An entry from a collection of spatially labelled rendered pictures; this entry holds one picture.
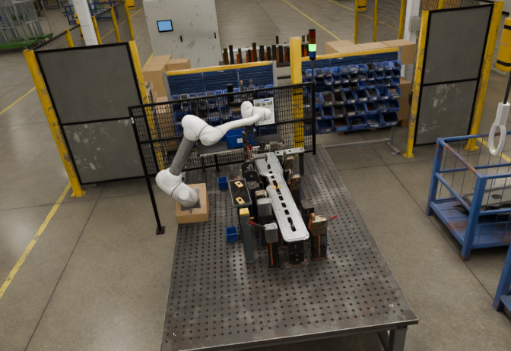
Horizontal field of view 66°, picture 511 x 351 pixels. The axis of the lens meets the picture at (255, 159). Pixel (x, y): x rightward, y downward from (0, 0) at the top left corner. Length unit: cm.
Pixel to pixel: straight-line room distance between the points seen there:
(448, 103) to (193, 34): 604
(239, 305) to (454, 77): 424
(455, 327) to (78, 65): 470
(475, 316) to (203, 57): 792
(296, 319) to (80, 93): 382
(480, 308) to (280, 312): 188
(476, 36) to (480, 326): 353
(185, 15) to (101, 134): 494
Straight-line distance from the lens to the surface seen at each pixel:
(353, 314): 277
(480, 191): 391
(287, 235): 285
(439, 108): 596
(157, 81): 748
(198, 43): 982
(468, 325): 383
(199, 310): 286
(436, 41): 559
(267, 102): 412
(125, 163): 562
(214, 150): 404
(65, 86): 538
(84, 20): 720
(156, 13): 980
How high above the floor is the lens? 281
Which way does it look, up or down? 28 degrees down
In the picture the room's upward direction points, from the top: 6 degrees counter-clockwise
